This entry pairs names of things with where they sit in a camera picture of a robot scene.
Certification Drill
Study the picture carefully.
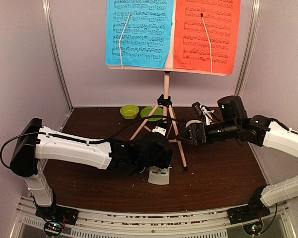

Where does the white metronome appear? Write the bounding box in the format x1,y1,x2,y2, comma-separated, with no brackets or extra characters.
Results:
148,166,170,185

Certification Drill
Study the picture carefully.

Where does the pink music stand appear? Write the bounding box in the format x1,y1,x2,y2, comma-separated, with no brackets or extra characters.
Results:
105,0,235,172

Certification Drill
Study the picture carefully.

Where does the red paper sheet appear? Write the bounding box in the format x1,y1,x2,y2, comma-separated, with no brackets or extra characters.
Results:
173,0,241,75

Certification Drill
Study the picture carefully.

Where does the blue paper sheet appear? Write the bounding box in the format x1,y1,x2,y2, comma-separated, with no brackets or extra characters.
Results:
105,0,174,69

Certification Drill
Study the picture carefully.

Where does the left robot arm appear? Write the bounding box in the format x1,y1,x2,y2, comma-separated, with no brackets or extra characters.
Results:
7,118,172,225

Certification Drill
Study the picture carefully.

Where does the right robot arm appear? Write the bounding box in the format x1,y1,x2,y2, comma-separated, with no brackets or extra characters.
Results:
177,96,298,224

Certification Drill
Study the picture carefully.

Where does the dark bowl white inside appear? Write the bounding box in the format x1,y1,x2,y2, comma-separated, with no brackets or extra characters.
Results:
185,119,203,128

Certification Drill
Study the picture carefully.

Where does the green plate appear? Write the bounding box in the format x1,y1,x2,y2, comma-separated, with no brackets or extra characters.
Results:
140,106,164,122

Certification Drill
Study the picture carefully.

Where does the lime green bowl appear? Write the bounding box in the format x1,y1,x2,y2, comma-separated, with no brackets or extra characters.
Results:
120,105,139,119

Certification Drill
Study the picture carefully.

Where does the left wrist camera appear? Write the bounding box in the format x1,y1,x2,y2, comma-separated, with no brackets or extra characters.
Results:
152,126,166,136

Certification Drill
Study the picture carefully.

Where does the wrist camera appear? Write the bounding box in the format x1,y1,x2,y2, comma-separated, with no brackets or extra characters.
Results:
191,102,214,125
152,126,166,136

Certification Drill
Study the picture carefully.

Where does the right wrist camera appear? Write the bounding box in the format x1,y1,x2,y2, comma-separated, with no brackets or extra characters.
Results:
191,102,214,125

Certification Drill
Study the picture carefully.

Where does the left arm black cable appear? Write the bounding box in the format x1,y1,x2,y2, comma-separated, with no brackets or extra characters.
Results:
0,114,187,169

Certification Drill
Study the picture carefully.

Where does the right aluminium post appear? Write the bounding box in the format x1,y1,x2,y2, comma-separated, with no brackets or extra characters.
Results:
234,0,262,98

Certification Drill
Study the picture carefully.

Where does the aluminium post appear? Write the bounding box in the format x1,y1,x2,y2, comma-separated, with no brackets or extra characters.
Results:
42,0,74,111
234,0,262,98

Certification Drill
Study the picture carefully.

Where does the left aluminium post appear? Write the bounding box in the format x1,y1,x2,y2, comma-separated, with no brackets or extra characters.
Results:
42,0,74,111

